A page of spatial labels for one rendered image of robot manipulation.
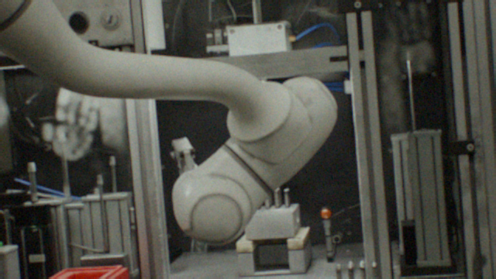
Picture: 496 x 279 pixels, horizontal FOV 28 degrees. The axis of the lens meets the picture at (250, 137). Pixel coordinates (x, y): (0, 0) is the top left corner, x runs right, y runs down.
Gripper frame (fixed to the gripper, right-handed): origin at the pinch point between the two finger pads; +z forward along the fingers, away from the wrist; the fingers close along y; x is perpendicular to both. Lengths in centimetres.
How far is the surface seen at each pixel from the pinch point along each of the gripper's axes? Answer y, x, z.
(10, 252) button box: -6.0, 32.9, 2.3
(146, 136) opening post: 8.2, 4.7, 6.2
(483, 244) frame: -22, -47, -14
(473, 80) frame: 7, -52, -12
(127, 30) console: 27.8, 3.8, 6.9
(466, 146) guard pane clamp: -4.3, -48.1, -12.8
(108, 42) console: 26.5, 7.7, 8.0
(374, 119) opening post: 3.3, -34.4, -7.1
